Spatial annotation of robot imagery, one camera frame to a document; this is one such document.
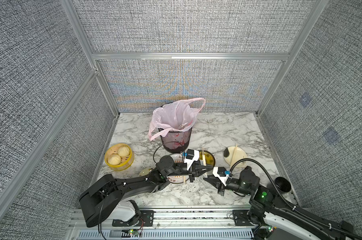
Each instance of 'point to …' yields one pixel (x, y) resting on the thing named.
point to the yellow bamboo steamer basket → (126, 161)
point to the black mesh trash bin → (183, 137)
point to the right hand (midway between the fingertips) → (205, 174)
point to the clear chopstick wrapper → (181, 126)
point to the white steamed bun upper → (123, 151)
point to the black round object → (283, 184)
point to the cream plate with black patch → (240, 153)
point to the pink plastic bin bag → (176, 116)
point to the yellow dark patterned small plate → (210, 159)
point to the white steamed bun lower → (114, 159)
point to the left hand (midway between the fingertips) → (214, 169)
